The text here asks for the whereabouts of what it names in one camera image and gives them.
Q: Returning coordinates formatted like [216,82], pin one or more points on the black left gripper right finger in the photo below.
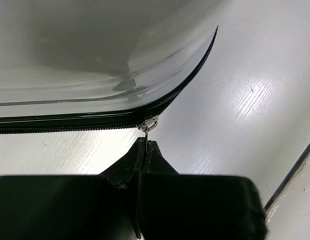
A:
[173,206]

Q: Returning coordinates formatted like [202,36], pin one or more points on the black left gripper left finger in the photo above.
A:
[73,206]

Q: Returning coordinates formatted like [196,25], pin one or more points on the grey-lined suitcase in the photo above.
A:
[80,65]

